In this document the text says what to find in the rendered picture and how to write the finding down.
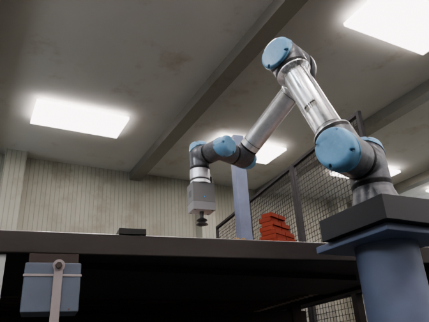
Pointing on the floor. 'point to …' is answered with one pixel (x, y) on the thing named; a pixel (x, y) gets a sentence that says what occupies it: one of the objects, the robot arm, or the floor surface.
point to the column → (389, 270)
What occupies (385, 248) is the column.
